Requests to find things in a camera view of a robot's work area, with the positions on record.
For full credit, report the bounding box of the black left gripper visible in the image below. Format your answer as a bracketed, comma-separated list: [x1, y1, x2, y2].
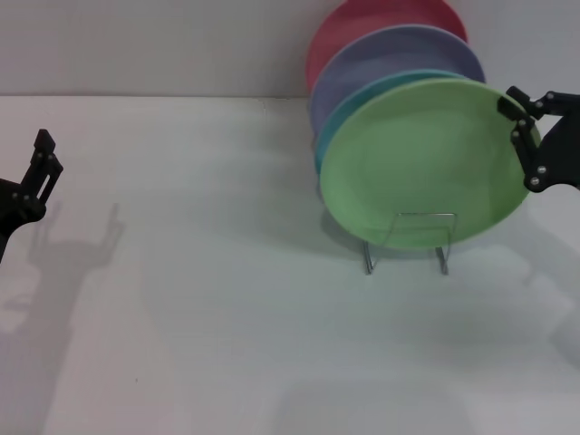
[0, 129, 65, 266]

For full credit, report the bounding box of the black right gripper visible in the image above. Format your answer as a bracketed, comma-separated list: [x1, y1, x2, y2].
[497, 85, 580, 195]

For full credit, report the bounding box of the green plate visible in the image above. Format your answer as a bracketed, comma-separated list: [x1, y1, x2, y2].
[319, 79, 543, 250]

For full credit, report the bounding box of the purple plate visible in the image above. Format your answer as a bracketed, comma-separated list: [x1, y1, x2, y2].
[307, 24, 488, 138]

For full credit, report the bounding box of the teal blue plate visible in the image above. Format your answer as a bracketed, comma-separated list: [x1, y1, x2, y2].
[314, 68, 459, 176]

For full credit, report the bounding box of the red plate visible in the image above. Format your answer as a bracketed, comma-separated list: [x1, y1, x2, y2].
[305, 0, 469, 97]

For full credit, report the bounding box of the metal wire plate rack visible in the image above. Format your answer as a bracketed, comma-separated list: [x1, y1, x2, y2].
[362, 211, 458, 276]

